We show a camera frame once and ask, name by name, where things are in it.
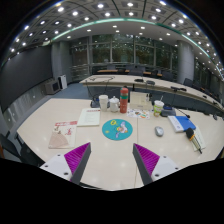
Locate white ceramic teapot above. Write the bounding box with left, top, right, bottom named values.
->
left=109, top=96, right=119, bottom=112

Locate black office chair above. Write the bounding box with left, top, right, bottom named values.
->
left=0, top=133, right=46, bottom=168

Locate grey computer mouse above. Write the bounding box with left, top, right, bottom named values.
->
left=155, top=126, right=164, bottom=137

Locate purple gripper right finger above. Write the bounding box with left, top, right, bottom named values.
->
left=133, top=143, right=179, bottom=185

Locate grey box appliance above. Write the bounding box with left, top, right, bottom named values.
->
left=45, top=80, right=60, bottom=95

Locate red and green thermos bottle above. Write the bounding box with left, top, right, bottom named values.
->
left=120, top=87, right=128, bottom=113

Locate green takeaway drink cup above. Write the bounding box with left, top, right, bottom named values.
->
left=153, top=100, right=164, bottom=117

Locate blue notebook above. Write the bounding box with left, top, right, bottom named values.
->
left=168, top=116, right=196, bottom=133

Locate white paper cup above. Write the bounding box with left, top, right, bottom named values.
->
left=99, top=95, right=108, bottom=112

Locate white floor unit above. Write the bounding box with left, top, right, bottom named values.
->
left=58, top=75, right=67, bottom=90

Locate long curved conference table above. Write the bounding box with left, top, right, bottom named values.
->
left=81, top=74, right=224, bottom=112

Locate colourful sticker sheet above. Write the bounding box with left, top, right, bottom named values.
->
left=127, top=109, right=150, bottom=119

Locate round teal mouse pad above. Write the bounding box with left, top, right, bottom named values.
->
left=102, top=119, right=133, bottom=141

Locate white paper sheet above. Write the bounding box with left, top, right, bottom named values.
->
left=192, top=126, right=206, bottom=152

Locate black yellow handheld microphone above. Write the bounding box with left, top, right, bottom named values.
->
left=186, top=128, right=202, bottom=152

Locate white paper booklet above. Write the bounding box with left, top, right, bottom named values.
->
left=77, top=108, right=100, bottom=126

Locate red illustrated magazine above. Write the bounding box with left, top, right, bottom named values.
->
left=48, top=121, right=77, bottom=149

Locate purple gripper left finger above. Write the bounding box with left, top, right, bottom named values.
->
left=41, top=143, right=91, bottom=184

